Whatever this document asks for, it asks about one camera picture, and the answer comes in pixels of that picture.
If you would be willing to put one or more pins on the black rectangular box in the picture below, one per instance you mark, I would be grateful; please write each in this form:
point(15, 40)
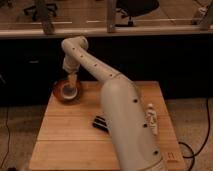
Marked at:
point(100, 123)

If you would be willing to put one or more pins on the orange ceramic bowl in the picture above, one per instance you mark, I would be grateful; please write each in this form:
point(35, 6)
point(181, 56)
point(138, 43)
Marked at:
point(57, 90)

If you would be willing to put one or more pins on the white ceramic cup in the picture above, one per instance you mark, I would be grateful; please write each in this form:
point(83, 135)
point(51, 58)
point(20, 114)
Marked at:
point(69, 92)

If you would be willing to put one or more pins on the black office chair right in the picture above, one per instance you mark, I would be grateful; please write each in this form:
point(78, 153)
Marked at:
point(129, 9)

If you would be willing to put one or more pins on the black office chair left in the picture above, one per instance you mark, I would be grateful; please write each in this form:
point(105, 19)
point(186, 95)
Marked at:
point(41, 10)

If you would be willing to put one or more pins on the black office chair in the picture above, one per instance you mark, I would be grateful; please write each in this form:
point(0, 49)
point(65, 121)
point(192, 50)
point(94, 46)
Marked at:
point(41, 10)
point(129, 9)

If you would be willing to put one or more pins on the small white figurine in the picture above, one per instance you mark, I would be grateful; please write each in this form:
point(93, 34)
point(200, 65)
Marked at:
point(151, 115)

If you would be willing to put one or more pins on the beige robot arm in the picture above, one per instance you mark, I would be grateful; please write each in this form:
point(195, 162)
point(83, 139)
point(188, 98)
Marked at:
point(135, 145)

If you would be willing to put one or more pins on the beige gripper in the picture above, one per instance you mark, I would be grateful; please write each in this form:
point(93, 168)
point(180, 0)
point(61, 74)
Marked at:
point(71, 66)

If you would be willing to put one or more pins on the wooden table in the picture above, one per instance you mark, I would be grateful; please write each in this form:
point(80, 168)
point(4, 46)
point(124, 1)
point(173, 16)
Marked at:
point(67, 141)

